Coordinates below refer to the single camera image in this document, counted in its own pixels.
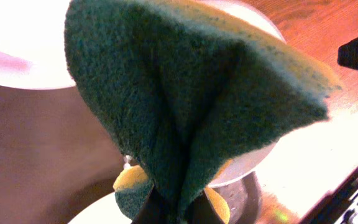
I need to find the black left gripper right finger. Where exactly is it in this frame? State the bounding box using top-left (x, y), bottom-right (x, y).
top-left (186, 190), bottom-right (224, 224)

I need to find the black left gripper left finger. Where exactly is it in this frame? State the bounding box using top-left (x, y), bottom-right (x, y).
top-left (131, 185), bottom-right (169, 224)

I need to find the green and yellow sponge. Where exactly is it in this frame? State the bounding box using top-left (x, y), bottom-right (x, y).
top-left (64, 0), bottom-right (340, 223)

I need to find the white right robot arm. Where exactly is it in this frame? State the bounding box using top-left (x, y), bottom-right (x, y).
top-left (300, 37), bottom-right (358, 224)

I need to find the dark brown tray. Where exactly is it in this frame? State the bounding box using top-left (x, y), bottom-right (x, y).
top-left (0, 86), bottom-right (124, 223)

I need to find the white plate with blue stain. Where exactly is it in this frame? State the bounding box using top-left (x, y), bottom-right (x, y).
top-left (0, 0), bottom-right (75, 90)

